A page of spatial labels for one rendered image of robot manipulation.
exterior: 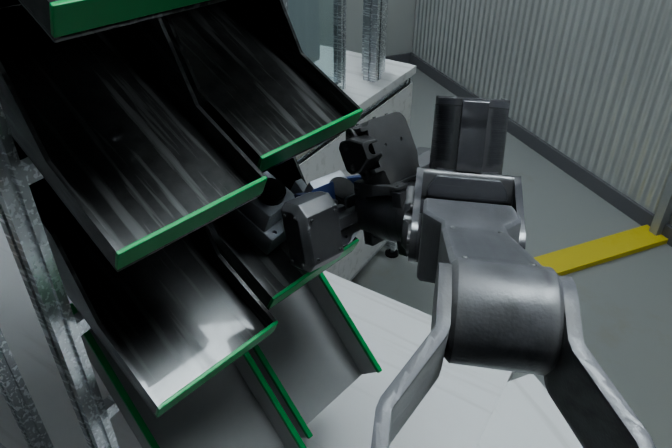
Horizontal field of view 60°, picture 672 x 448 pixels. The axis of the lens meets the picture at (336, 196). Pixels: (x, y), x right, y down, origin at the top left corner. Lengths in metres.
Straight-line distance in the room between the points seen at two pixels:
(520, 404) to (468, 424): 0.09
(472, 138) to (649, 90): 2.51
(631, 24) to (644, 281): 1.12
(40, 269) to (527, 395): 0.73
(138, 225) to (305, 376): 0.38
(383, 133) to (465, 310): 0.30
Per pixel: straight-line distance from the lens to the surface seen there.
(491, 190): 0.43
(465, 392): 0.97
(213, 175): 0.48
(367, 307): 1.07
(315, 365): 0.77
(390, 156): 0.49
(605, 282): 2.65
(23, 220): 0.50
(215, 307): 0.58
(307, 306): 0.77
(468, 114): 0.43
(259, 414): 0.71
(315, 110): 0.58
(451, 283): 0.22
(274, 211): 0.59
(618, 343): 2.41
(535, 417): 0.97
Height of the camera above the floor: 1.61
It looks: 33 degrees down
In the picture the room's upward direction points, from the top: straight up
